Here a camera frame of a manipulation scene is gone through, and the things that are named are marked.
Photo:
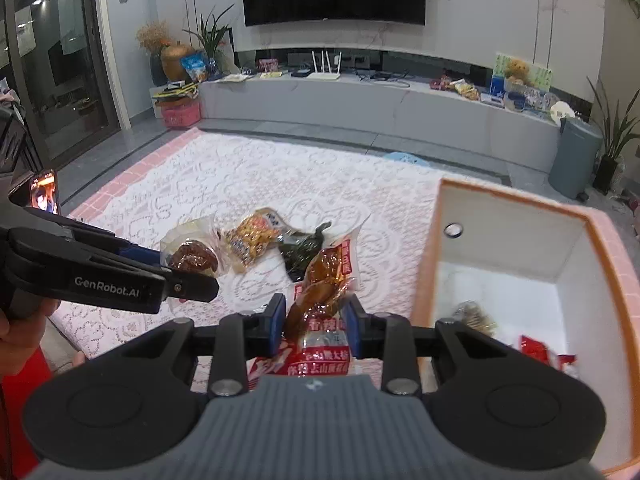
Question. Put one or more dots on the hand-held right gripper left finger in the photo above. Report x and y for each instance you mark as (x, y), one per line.
(276, 325)

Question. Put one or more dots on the clear chicken leg packet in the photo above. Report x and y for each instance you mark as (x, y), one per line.
(320, 280)

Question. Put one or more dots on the brown teddy bear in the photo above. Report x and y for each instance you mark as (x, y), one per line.
(517, 71)

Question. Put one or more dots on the teddy bear gift box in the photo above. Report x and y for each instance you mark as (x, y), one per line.
(542, 77)

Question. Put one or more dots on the grey marble television console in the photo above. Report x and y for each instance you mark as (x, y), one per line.
(350, 110)

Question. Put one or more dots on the blue snack bag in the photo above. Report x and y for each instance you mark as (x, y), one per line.
(194, 67)

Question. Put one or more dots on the blue round tub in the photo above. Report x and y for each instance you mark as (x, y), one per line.
(515, 101)

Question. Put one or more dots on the pink plastic crate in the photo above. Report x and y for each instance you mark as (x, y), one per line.
(181, 115)

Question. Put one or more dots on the orange cardboard box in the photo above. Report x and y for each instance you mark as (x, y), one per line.
(500, 230)

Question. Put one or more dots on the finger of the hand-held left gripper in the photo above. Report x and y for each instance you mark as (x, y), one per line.
(195, 287)
(140, 252)

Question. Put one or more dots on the smartphone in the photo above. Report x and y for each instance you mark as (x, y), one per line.
(46, 192)

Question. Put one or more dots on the large red snack packet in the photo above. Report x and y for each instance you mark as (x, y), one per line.
(532, 347)

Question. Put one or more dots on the glass sliding door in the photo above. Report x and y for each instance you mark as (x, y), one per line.
(60, 60)

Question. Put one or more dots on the gold vase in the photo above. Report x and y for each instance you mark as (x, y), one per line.
(176, 62)

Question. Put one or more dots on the yellow nut snack packet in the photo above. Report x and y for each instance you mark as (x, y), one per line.
(250, 237)

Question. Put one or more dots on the dark green snack packet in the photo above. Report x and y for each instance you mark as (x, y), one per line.
(300, 252)

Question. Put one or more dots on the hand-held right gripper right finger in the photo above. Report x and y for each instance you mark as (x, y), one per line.
(353, 327)

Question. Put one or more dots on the person's left hand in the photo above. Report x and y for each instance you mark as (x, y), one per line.
(10, 340)

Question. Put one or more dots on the red clothing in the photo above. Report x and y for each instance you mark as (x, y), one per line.
(22, 410)

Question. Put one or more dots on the pile of snack bags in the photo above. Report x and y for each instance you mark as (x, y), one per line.
(457, 89)

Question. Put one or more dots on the clear brown meat packet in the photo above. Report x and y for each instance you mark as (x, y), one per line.
(192, 255)

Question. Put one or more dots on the slender green houseplant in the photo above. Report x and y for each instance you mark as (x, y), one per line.
(212, 40)

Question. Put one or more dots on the pink framed photo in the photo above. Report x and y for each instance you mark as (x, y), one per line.
(267, 65)

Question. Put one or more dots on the grey trash bin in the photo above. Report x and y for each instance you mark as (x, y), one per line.
(572, 160)

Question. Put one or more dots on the potted plant black pot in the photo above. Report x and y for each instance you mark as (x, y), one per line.
(607, 170)

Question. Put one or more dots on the dried flower bunch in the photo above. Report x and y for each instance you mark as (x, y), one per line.
(152, 37)

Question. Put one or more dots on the yellow black packets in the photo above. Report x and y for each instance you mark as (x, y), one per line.
(175, 92)

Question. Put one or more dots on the white lace tablecloth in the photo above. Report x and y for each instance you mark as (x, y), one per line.
(240, 185)

